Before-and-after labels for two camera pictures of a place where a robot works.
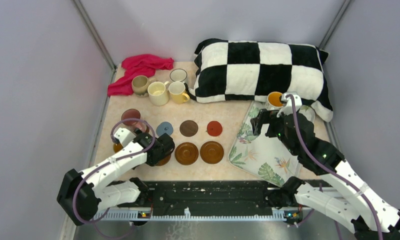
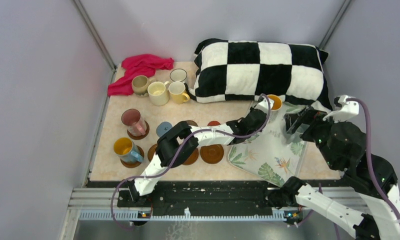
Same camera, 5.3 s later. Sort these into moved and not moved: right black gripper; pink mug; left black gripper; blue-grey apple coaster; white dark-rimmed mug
Moved: right black gripper; left black gripper
Not moved: blue-grey apple coaster; pink mug; white dark-rimmed mug
